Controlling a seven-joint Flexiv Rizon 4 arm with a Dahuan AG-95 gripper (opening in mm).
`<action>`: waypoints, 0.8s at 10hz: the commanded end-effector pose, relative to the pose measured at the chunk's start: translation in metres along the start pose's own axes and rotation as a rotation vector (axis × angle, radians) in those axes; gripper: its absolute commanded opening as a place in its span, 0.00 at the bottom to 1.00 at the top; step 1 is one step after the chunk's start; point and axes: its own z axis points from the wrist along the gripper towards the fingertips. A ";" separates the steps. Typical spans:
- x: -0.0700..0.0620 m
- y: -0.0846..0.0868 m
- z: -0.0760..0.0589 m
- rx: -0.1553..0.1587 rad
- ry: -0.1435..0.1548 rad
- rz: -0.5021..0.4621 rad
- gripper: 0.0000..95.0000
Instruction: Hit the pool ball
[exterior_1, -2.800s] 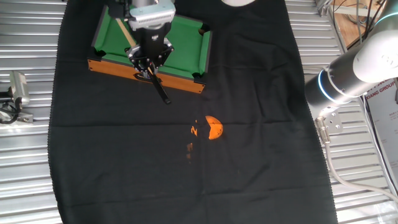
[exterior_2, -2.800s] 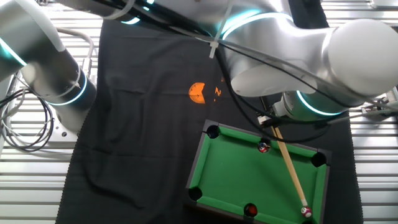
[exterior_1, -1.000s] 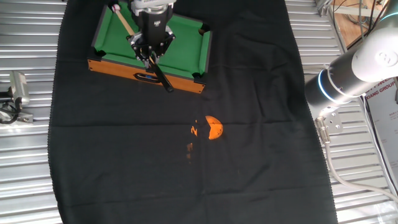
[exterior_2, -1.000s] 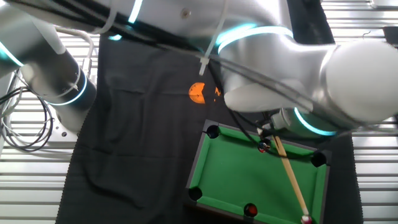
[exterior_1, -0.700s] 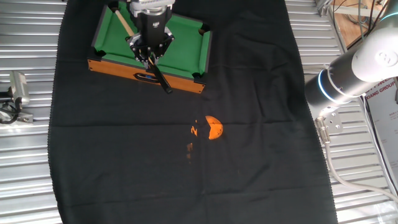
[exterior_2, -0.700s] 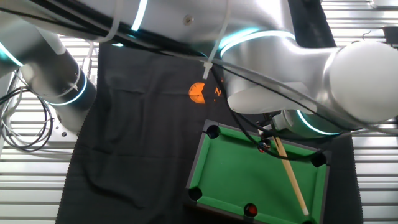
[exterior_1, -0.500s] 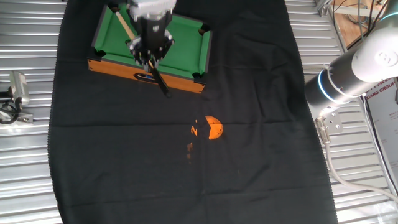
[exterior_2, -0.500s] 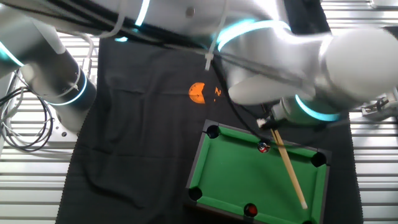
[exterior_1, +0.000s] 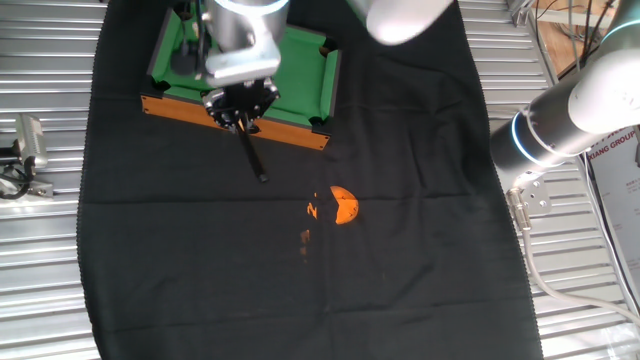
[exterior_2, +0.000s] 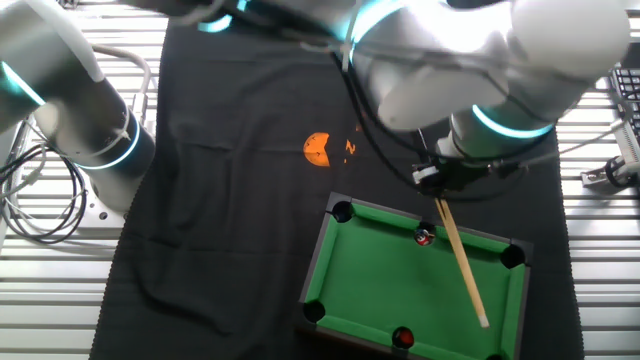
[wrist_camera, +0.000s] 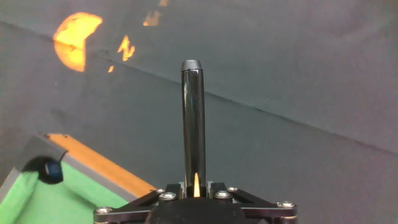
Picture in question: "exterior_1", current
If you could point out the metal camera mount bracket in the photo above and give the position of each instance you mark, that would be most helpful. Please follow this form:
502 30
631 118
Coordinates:
42 190

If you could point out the brown wooden board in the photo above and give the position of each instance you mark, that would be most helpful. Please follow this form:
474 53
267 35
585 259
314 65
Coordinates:
560 47

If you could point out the black cloth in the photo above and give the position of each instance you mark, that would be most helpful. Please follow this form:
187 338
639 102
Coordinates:
200 275

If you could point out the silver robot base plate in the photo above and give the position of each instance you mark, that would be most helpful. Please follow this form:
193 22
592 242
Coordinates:
539 197

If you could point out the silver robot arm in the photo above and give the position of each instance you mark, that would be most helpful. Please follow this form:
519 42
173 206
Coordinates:
250 25

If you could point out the silver finned external camera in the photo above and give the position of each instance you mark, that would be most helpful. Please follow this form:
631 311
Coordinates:
32 140

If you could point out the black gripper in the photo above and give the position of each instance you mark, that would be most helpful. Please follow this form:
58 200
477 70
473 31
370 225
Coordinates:
242 97

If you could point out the mini green pool table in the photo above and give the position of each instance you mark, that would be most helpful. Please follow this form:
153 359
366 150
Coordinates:
300 75

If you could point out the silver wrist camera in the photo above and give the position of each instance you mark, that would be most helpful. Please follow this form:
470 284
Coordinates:
240 65

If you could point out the wooden pool cue black butt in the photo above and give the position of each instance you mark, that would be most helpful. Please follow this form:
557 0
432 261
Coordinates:
251 152

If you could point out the white printed sign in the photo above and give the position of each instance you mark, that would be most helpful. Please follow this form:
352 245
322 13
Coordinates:
617 190

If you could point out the white metal bar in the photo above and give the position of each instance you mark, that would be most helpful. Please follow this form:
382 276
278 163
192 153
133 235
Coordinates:
560 17

